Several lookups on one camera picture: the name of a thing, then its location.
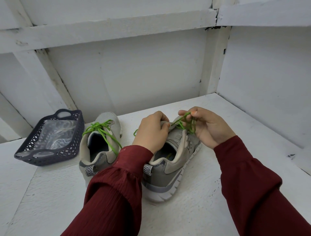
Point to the clear plastic bag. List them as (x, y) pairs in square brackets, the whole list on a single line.
[(56, 133)]

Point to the person's right forearm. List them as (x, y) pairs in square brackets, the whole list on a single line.
[(262, 189)]

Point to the grey mesh shoe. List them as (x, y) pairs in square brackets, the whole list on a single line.
[(167, 170), (97, 155)]

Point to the person's left hand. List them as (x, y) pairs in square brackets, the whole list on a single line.
[(151, 132)]

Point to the person's right hand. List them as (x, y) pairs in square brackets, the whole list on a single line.
[(211, 127)]

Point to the green shoelace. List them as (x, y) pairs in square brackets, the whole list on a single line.
[(187, 122), (102, 130)]

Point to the dark plastic lattice basket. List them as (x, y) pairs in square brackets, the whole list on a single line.
[(24, 155)]

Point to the person's left forearm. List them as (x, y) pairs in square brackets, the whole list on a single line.
[(111, 194)]

